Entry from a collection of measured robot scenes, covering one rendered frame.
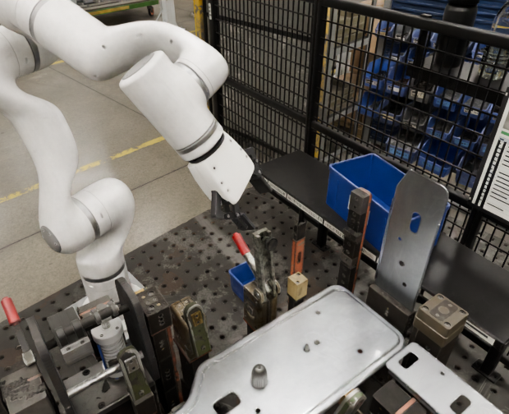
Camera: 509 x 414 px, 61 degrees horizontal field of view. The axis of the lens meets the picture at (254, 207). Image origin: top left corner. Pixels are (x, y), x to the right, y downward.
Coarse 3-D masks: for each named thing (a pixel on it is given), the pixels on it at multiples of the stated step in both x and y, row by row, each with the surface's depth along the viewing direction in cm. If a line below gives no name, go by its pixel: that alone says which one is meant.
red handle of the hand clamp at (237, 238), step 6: (234, 234) 101; (240, 234) 101; (234, 240) 100; (240, 240) 100; (240, 246) 100; (246, 246) 100; (246, 252) 99; (246, 258) 99; (252, 258) 99; (252, 264) 99; (252, 270) 99; (270, 288) 98
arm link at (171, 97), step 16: (144, 64) 61; (160, 64) 62; (176, 64) 66; (128, 80) 61; (144, 80) 61; (160, 80) 62; (176, 80) 63; (192, 80) 65; (128, 96) 64; (144, 96) 62; (160, 96) 62; (176, 96) 63; (192, 96) 65; (208, 96) 68; (144, 112) 65; (160, 112) 64; (176, 112) 64; (192, 112) 65; (208, 112) 68; (160, 128) 66; (176, 128) 65; (192, 128) 66; (208, 128) 67; (176, 144) 68
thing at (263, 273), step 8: (256, 232) 90; (264, 232) 91; (256, 240) 90; (264, 240) 90; (272, 240) 88; (256, 248) 91; (264, 248) 93; (272, 248) 89; (256, 256) 92; (264, 256) 94; (272, 256) 94; (256, 264) 94; (264, 264) 94; (272, 264) 94; (256, 272) 95; (264, 272) 95; (272, 272) 95; (264, 280) 95; (272, 280) 96; (264, 288) 96; (272, 288) 98; (264, 296) 97
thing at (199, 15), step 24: (288, 24) 281; (312, 24) 266; (264, 48) 305; (288, 48) 289; (240, 72) 332; (264, 72) 314; (288, 72) 298; (240, 96) 344; (240, 120) 358; (264, 120) 337; (288, 120) 320; (264, 144) 347
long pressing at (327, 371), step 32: (288, 320) 99; (320, 320) 99; (352, 320) 99; (384, 320) 99; (224, 352) 91; (256, 352) 92; (288, 352) 92; (320, 352) 92; (352, 352) 92; (384, 352) 92; (192, 384) 86; (224, 384) 86; (288, 384) 86; (320, 384) 86; (352, 384) 86
